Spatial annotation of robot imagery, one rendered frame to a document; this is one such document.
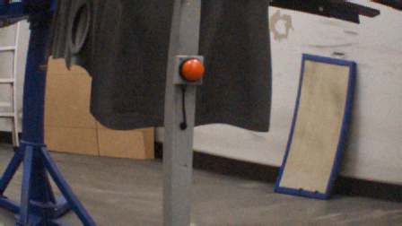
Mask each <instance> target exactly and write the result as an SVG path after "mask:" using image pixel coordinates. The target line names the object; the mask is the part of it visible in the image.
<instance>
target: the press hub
mask: <svg viewBox="0 0 402 226"><path fill-rule="evenodd" d="M51 5H52V1H51V2H49V1H48V0H40V1H39V3H37V4H31V5H26V8H25V10H26V11H27V10H36V9H38V12H37V13H32V14H28V15H27V21H26V22H27V23H29V24H30V25H29V30H31V33H30V39H29V44H28V50H27V58H26V63H25V74H24V80H23V97H22V140H20V148H21V155H22V159H23V163H24V156H25V150H26V145H28V146H33V150H34V156H33V157H34V160H33V167H32V176H31V177H32V179H31V198H30V214H32V215H34V216H38V217H42V218H43V219H44V223H45V225H44V226H47V223H46V219H56V218H57V215H56V213H57V209H56V208H55V205H54V204H52V203H50V202H49V200H48V183H47V176H46V168H45V165H44V164H43V162H42V160H41V158H40V148H41V147H48V145H47V144H46V143H44V137H45V132H44V119H45V99H46V82H47V74H48V60H49V57H48V58H47V59H46V60H45V54H46V50H47V46H48V37H49V31H50V29H51V23H52V21H53V15H54V13H45V9H46V7H49V6H51Z"/></svg>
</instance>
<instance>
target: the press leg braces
mask: <svg viewBox="0 0 402 226"><path fill-rule="evenodd" d="M33 156H34V150H33V146H28V145H26V150H25V156H24V163H23V164H24V166H23V172H22V173H23V174H22V190H21V191H22V192H21V202H20V203H21V204H20V219H19V220H18V221H17V222H16V223H19V224H22V225H23V226H31V225H32V224H33V222H29V214H30V198H31V179H32V177H31V176H32V167H33V160H34V157H33ZM40 158H41V160H42V162H43V164H44V165H45V168H46V171H47V170H48V172H46V176H47V183H48V200H49V202H50V203H52V204H54V205H55V207H56V208H58V207H59V206H60V205H61V204H59V203H57V201H56V198H55V196H54V193H53V189H52V186H51V184H50V181H49V178H48V173H49V175H50V176H51V177H52V179H53V180H54V182H55V183H56V185H57V187H58V189H59V190H60V192H61V193H62V195H63V196H64V198H65V200H66V201H67V202H68V203H69V205H70V206H71V208H72V209H73V210H74V213H75V214H76V215H77V216H78V218H79V220H80V221H81V222H82V223H83V225H84V226H98V225H97V224H96V223H95V222H94V220H93V218H92V217H91V216H90V215H89V214H88V213H87V212H86V210H85V208H84V207H83V205H82V204H81V203H80V201H79V199H78V198H77V197H76V195H75V194H74V192H73V190H72V189H71V187H70V186H69V185H68V184H67V182H66V180H65V178H64V177H63V175H62V174H61V172H60V170H59V169H58V168H57V165H56V164H55V162H54V161H53V159H52V158H51V156H50V153H49V152H48V150H47V147H41V148H40ZM22 161H23V159H22V155H21V148H20V145H19V147H18V148H17V150H16V152H15V154H14V156H13V157H12V159H11V161H10V162H9V164H8V166H7V168H6V169H5V171H4V174H3V176H2V177H1V179H0V198H1V197H2V198H7V197H8V196H4V191H5V190H6V189H7V187H8V186H9V183H10V181H11V180H12V178H13V175H14V174H15V172H16V171H17V169H18V168H19V167H20V164H21V163H22Z"/></svg>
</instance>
